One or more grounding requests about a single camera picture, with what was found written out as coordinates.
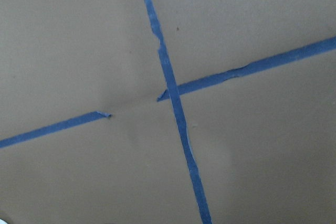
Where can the cream rectangular tray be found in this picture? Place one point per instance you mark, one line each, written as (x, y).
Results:
(3, 221)

